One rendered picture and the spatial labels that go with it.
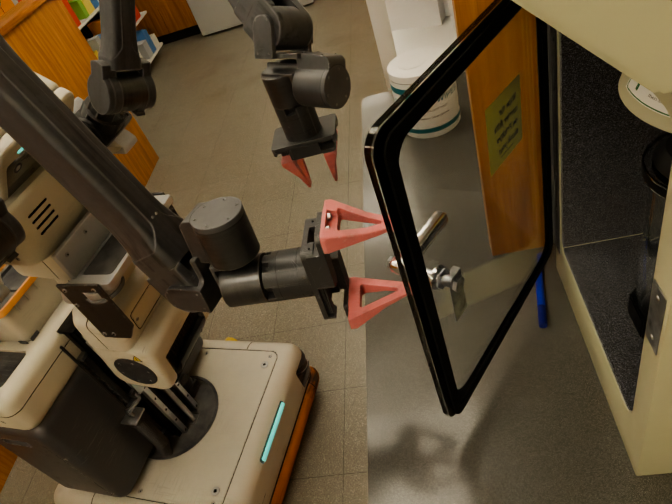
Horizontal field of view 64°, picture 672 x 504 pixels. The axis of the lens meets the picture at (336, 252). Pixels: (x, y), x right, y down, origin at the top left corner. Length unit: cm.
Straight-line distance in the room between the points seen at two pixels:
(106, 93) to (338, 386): 127
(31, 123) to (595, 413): 70
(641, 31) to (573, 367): 53
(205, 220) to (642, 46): 41
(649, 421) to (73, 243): 93
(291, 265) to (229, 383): 122
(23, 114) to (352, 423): 149
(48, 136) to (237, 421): 122
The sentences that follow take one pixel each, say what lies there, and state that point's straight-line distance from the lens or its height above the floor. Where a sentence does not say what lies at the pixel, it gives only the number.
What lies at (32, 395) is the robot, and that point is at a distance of 142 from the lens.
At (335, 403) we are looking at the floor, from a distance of 193.
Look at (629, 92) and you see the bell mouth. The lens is 50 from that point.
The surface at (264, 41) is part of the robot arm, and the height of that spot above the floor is 134.
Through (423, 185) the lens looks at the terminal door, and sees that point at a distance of 45.
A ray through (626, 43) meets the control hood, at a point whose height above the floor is 144.
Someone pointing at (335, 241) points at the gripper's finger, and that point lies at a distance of 53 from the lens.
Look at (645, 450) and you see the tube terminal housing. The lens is 65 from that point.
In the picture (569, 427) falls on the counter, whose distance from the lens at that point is 72.
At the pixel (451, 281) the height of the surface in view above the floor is 121.
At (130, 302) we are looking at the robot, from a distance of 123.
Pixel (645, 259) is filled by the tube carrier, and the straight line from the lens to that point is 63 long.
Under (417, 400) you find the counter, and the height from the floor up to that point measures 94.
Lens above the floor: 158
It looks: 41 degrees down
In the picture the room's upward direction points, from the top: 22 degrees counter-clockwise
